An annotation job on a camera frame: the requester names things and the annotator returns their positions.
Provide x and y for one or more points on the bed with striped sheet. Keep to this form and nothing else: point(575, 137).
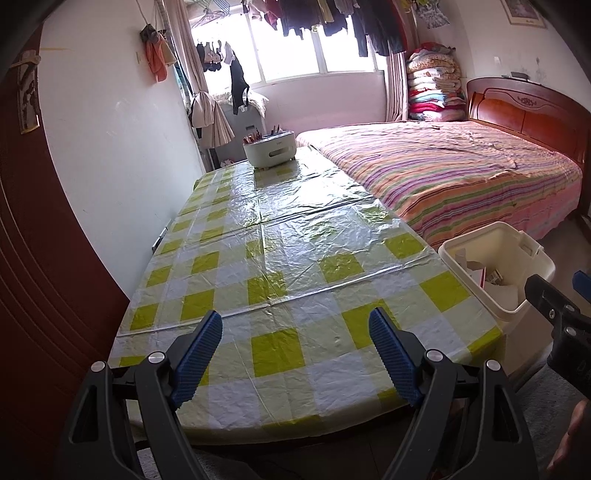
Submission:
point(443, 170)

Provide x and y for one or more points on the white appliance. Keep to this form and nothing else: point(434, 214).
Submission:
point(235, 129)

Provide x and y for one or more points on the window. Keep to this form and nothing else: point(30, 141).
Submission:
point(286, 50)

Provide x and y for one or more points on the row of hanging clothes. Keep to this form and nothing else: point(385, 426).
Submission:
point(369, 23)

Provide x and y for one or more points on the pink curtain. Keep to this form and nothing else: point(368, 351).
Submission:
point(397, 87)
point(184, 55)

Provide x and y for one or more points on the yellow checked tablecloth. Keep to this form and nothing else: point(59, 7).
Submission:
point(300, 240)

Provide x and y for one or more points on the person's right hand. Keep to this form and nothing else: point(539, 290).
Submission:
point(577, 438)

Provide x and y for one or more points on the wooden headboard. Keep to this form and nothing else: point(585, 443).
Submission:
point(521, 106)

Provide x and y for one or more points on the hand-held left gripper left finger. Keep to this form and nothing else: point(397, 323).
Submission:
point(198, 355)

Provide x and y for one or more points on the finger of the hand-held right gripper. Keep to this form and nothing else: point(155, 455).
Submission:
point(549, 304)
point(582, 282)

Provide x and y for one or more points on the white plastic bin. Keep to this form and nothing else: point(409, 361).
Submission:
point(498, 244)

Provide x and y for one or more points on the bundle of pens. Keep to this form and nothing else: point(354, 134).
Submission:
point(256, 137)

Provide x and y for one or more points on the beige hanging cloth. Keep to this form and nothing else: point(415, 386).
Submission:
point(212, 120)

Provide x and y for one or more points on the black hanging garment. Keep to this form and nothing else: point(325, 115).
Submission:
point(238, 87)

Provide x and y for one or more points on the grey floor mat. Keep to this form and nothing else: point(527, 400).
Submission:
point(540, 415)

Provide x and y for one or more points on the white cardboard medicine box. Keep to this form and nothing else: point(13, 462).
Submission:
point(471, 265)

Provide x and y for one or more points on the orange hanging cloth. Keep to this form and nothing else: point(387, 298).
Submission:
point(157, 60)

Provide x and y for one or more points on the door hanging ornament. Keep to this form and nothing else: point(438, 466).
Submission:
point(28, 92)

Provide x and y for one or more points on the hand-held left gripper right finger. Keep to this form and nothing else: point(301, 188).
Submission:
point(392, 355)

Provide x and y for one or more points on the rack of hanging socks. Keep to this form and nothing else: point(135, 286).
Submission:
point(214, 55)

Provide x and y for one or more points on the red wooden door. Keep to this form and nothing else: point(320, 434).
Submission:
point(46, 277)

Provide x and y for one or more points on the framed wall picture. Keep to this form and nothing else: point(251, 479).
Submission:
point(521, 9)

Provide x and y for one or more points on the stack of folded quilts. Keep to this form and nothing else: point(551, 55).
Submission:
point(434, 83)

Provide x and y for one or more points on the white desktop organizer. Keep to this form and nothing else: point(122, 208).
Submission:
point(270, 152)

